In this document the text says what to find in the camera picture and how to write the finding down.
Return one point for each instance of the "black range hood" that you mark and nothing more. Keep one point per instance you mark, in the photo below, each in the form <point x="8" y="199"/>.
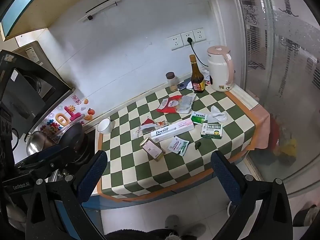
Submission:
<point x="25" y="100"/>

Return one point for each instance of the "green white sachet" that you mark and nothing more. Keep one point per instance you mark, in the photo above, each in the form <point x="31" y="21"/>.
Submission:
<point x="178" y="146"/>

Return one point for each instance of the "white bowl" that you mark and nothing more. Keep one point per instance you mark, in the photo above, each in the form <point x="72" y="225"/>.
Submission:
<point x="105" y="126"/>

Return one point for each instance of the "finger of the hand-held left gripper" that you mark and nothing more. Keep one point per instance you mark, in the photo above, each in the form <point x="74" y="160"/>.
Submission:
<point x="50" y="153"/>

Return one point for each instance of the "dark sauce bottle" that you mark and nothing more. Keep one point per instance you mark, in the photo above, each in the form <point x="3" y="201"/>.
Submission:
<point x="197" y="80"/>

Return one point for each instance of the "black wall rail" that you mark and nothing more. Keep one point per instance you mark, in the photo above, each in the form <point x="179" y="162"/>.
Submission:
<point x="107" y="4"/>

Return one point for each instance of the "white paper piece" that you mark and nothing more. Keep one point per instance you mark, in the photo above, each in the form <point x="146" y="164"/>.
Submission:
<point x="189" y="87"/>

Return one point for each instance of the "crumpled white tissue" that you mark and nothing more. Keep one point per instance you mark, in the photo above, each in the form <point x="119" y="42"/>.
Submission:
<point x="218" y="115"/>

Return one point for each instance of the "red plastic item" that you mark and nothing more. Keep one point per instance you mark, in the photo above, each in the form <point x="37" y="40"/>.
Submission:
<point x="275" y="132"/>

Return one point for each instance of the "green white checkered tablecloth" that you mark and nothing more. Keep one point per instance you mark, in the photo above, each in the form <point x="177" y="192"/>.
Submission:
<point x="130" y="170"/>

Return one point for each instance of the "colourful wall stickers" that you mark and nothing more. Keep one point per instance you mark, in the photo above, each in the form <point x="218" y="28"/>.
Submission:
<point x="70" y="115"/>

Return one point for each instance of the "glass sliding door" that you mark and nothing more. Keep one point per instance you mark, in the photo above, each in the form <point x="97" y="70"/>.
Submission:
<point x="275" y="92"/>

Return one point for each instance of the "black frying pan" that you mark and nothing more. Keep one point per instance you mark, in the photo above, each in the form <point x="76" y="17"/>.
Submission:
<point x="73" y="135"/>

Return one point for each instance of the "pink undercloth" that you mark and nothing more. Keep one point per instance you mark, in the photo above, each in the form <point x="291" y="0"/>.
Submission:
<point x="261" y="127"/>

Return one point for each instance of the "white wall socket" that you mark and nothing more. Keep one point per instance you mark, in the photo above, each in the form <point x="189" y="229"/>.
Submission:
<point x="175" y="43"/>
<point x="185" y="36"/>
<point x="200" y="35"/>

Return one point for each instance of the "long white toothpaste box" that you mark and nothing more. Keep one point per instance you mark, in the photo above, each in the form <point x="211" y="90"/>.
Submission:
<point x="172" y="130"/>

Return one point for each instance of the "small dark object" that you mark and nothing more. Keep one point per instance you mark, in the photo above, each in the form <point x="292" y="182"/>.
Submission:
<point x="197" y="145"/>

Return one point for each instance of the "yellow plastic item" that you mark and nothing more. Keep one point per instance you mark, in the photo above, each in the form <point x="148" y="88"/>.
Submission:
<point x="288" y="148"/>

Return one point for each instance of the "red sugar bag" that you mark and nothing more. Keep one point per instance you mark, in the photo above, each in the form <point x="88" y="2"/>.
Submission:
<point x="170" y="103"/>

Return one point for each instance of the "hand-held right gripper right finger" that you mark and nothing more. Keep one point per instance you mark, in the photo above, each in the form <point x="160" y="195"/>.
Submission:
<point x="225" y="180"/>

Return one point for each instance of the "glass jar brown lid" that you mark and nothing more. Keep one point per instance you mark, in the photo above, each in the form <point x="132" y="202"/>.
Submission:
<point x="172" y="81"/>

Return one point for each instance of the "steel pot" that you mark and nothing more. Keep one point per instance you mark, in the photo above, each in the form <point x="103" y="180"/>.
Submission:
<point x="37" y="142"/>

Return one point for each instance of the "grey wall appliance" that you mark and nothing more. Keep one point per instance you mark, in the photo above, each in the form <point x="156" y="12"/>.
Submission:
<point x="30" y="52"/>

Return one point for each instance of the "black cooktop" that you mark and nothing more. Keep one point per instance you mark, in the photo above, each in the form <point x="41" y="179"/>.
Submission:
<point x="90" y="145"/>

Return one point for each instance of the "person's left forearm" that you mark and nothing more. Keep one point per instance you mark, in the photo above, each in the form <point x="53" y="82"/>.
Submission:
<point x="8" y="212"/>

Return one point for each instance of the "grey fuzzy slipper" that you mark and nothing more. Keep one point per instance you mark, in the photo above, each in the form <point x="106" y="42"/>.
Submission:
<point x="197" y="229"/>
<point x="172" y="221"/>

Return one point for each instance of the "wooden wall cabinet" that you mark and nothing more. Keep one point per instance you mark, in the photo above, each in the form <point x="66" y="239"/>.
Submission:
<point x="32" y="7"/>

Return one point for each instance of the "red white wrapper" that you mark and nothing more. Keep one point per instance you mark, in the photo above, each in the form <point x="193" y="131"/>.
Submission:
<point x="148" y="123"/>

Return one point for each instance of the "brown slipper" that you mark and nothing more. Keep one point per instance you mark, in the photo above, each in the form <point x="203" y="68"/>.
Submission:
<point x="306" y="215"/>

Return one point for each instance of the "person's dark clothing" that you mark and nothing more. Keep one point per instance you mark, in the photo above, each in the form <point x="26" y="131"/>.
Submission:
<point x="155" y="235"/>

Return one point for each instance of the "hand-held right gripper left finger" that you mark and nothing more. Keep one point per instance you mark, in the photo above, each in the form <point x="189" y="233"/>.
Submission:
<point x="93" y="177"/>

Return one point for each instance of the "small green white medicine box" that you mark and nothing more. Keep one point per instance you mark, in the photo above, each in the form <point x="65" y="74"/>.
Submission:
<point x="199" y="117"/>

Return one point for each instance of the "white pink electric kettle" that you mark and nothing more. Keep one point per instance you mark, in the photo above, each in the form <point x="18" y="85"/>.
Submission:
<point x="220" y="70"/>

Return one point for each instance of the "large green white medicine box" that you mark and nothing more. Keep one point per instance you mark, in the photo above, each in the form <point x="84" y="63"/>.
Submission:
<point x="212" y="131"/>

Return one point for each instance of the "blue grey device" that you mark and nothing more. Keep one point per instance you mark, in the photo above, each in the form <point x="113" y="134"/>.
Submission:
<point x="183" y="86"/>

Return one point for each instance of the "clear plastic wrapper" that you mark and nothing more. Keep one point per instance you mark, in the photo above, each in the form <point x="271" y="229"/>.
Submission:
<point x="137" y="132"/>

